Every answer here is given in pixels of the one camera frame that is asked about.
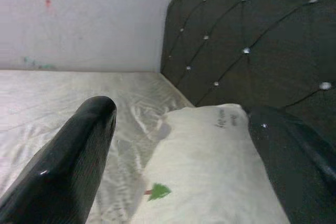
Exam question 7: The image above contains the dark tufted headboard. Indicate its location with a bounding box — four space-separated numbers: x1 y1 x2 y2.
159 0 336 146

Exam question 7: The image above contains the white pillow green tree print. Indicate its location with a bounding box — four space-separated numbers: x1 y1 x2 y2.
130 103 291 224

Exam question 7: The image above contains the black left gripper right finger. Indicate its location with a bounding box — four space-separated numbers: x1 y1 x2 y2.
248 105 336 224

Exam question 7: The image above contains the white quilted mattress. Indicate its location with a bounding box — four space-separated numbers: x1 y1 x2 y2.
0 70 197 224

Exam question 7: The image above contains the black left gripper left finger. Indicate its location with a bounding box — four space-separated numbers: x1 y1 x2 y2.
0 95 118 224

